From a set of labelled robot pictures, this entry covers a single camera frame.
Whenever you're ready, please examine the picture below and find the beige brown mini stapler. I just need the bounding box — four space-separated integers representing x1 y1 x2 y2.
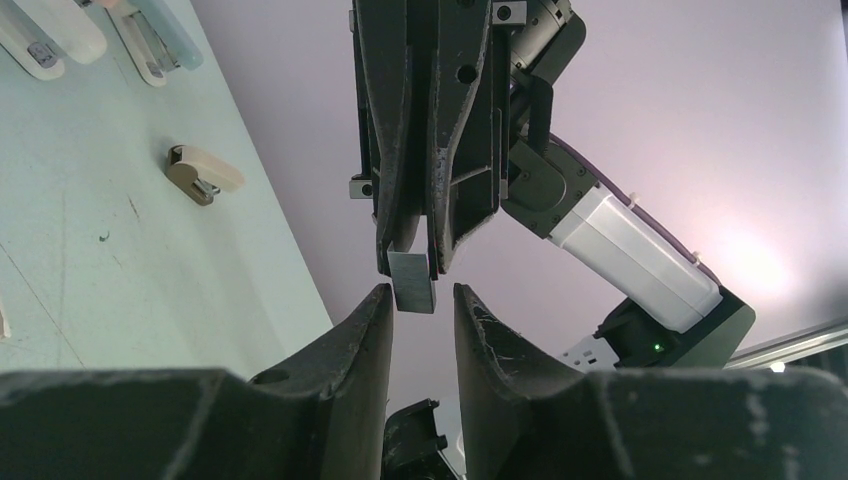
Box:
165 145 246 207

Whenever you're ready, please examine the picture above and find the right aluminium frame post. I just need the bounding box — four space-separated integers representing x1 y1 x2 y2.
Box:
725 317 847 369

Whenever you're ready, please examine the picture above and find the long white stapler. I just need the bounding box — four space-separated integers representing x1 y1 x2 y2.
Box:
1 0 107 81

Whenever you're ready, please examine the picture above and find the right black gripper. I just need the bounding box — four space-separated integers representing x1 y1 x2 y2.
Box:
349 1 577 277

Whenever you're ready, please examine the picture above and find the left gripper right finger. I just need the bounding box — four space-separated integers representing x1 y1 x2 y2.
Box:
453 284 847 479

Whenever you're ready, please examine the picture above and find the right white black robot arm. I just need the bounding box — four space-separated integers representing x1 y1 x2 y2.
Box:
349 1 755 372

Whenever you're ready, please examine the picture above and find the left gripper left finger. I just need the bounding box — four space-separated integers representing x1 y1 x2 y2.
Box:
1 284 394 479

